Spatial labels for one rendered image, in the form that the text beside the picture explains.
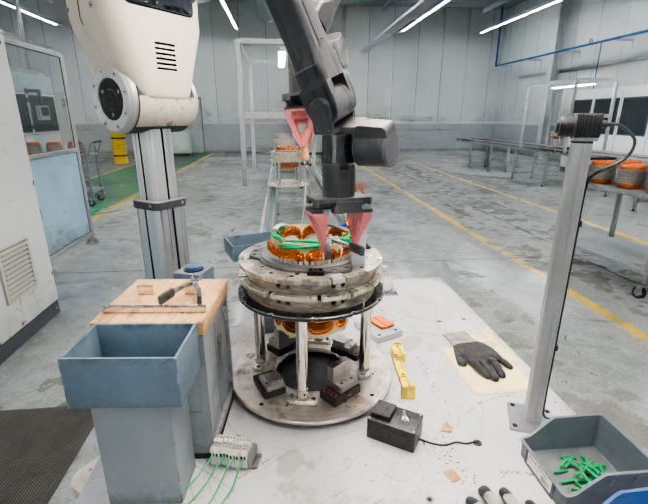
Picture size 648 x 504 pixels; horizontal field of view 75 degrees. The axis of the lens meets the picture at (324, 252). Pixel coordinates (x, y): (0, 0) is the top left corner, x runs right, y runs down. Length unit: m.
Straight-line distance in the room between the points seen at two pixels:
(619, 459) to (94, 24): 1.36
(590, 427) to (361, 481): 0.45
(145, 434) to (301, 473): 0.28
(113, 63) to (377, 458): 1.02
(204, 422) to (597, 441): 0.74
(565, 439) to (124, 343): 0.83
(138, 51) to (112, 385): 0.74
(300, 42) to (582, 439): 0.87
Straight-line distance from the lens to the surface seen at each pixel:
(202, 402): 0.83
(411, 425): 0.89
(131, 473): 0.83
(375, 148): 0.67
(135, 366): 0.68
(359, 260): 0.87
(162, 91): 1.17
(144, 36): 1.16
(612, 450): 1.00
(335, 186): 0.71
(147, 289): 0.88
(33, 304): 3.42
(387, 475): 0.86
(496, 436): 0.99
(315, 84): 0.68
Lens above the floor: 1.39
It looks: 18 degrees down
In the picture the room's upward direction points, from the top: straight up
